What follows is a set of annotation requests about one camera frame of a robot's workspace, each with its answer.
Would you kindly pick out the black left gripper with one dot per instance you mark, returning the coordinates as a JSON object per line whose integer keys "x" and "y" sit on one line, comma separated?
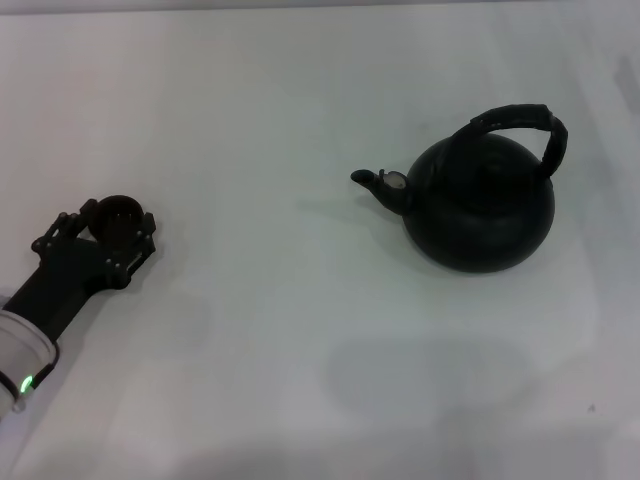
{"x": 65, "y": 275}

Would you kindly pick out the small dark teacup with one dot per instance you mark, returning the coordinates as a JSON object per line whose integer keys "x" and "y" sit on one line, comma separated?
{"x": 116, "y": 221}

